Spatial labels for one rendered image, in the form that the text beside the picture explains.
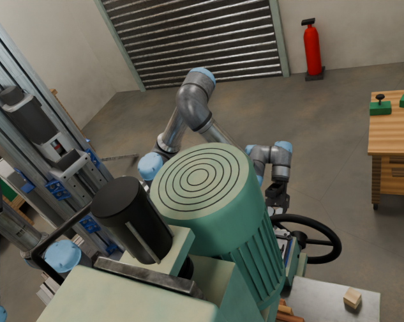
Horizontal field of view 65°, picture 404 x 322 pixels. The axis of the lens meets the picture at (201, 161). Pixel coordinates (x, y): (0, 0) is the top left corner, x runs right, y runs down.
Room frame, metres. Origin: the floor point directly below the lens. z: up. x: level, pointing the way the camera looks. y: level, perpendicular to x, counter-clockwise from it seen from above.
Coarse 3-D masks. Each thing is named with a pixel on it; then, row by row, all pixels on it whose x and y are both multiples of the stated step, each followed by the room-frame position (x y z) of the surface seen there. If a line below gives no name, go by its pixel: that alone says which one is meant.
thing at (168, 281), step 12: (96, 264) 0.28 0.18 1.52; (108, 264) 0.27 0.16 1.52; (120, 264) 0.27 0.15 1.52; (132, 276) 0.24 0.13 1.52; (144, 276) 0.23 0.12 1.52; (156, 276) 0.23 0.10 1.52; (168, 276) 0.22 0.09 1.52; (168, 288) 0.21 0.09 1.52; (180, 288) 0.20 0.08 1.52; (192, 288) 0.19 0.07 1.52
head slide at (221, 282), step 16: (192, 256) 0.31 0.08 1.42; (208, 272) 0.27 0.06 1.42; (224, 272) 0.26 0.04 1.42; (208, 288) 0.25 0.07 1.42; (224, 288) 0.24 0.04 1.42; (240, 288) 0.25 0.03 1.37; (224, 304) 0.22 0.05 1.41; (240, 304) 0.24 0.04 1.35; (240, 320) 0.23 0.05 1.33; (256, 320) 0.25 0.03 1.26
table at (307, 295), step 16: (304, 256) 0.54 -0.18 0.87; (304, 272) 0.50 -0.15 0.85; (288, 288) 0.45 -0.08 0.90; (304, 288) 0.43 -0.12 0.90; (320, 288) 0.41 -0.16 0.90; (336, 288) 0.40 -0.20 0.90; (352, 288) 0.38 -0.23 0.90; (288, 304) 0.41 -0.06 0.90; (304, 304) 0.39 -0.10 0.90; (320, 304) 0.38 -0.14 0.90; (336, 304) 0.36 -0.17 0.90; (368, 304) 0.33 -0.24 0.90; (304, 320) 0.36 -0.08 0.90; (320, 320) 0.34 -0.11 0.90; (336, 320) 0.32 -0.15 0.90; (352, 320) 0.31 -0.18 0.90; (368, 320) 0.29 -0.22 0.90
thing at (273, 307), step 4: (276, 300) 0.37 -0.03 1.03; (272, 304) 0.36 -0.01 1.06; (276, 304) 0.37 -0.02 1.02; (268, 308) 0.35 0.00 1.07; (272, 308) 0.35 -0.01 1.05; (276, 308) 0.36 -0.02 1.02; (260, 312) 0.35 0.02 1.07; (264, 312) 0.34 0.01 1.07; (268, 312) 0.34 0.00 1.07; (272, 312) 0.35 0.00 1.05; (276, 312) 0.36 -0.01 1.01; (264, 316) 0.33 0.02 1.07; (268, 316) 0.33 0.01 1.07; (272, 316) 0.34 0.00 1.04; (264, 320) 0.33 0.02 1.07; (268, 320) 0.33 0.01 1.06; (272, 320) 0.34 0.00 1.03
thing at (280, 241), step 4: (276, 232) 0.58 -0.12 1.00; (280, 232) 0.57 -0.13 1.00; (284, 232) 0.57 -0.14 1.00; (288, 232) 0.56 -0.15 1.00; (288, 236) 0.54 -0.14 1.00; (280, 240) 0.54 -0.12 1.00; (284, 240) 0.54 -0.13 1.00; (280, 244) 0.53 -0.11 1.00; (284, 244) 0.53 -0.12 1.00; (288, 244) 0.53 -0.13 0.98; (280, 248) 0.52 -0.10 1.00; (284, 248) 0.52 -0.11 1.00; (288, 248) 0.53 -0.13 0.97; (284, 252) 0.50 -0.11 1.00; (288, 252) 0.52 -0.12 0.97; (284, 256) 0.49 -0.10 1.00; (284, 260) 0.49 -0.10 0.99
